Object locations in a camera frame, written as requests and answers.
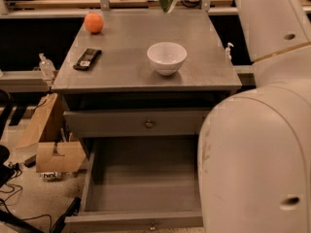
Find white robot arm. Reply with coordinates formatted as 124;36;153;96
197;0;311;233

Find closed middle grey drawer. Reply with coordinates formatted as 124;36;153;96
64;109;208;138

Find grey wooden drawer cabinet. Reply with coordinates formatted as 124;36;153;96
52;9;241;152

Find open bottom grey drawer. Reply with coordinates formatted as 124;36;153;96
66;135;202;233

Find white ceramic bowl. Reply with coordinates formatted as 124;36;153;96
147;42;188;76

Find black snack bar packet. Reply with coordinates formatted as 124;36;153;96
73;49;102;71

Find white pump dispenser bottle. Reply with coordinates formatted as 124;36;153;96
225;42;234;60

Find orange fruit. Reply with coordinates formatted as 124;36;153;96
84;13;104;34

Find brown cardboard box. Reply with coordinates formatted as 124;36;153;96
17;93;86;173

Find clear plastic bottle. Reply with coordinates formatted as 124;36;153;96
39;53;55;79

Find black cables on floor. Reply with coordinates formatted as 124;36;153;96
0;161;53;233

